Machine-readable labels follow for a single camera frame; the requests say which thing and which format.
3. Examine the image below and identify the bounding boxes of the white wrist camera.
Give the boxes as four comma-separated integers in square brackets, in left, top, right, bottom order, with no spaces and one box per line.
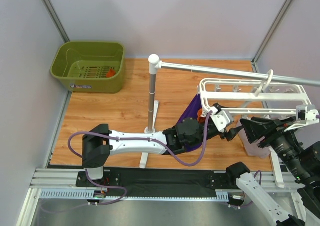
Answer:
[285,105,320,132]
[210,110,234,132]

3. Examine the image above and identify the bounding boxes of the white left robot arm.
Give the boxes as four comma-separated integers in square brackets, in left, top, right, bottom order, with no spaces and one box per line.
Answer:
[82,104,243,180]

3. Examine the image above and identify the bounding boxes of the orange sock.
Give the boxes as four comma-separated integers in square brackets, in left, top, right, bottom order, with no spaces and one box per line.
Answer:
[105,69,116,78]
[197,108,207,124]

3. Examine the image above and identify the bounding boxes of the pale lilac hanging cloth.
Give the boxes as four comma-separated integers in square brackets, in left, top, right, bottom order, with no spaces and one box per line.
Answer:
[238,129,271,159]

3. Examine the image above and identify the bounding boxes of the white and grey drying rack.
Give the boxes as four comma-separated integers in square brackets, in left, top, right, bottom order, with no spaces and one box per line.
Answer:
[139,54,320,188]

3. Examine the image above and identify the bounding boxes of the purple cloth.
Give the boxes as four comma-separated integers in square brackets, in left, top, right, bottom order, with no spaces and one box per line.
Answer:
[163,94,205,155]

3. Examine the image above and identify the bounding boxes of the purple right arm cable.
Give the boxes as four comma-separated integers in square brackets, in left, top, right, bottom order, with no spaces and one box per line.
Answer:
[228,115,320,210]

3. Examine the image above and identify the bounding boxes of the aluminium mounting rail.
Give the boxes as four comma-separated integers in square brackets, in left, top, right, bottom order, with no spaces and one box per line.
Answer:
[30,169,297,202]

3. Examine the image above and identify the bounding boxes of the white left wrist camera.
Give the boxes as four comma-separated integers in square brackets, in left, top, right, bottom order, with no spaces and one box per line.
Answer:
[210,110,234,132]

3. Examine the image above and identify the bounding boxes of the white clip sock hanger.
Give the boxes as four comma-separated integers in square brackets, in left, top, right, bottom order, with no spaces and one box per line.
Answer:
[197,71,313,117]

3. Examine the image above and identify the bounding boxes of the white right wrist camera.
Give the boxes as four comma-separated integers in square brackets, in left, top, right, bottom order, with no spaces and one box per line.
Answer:
[285,105,320,132]

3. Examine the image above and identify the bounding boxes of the green plastic laundry basket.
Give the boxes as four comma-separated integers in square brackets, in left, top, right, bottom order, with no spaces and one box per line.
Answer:
[50,41,126,93]

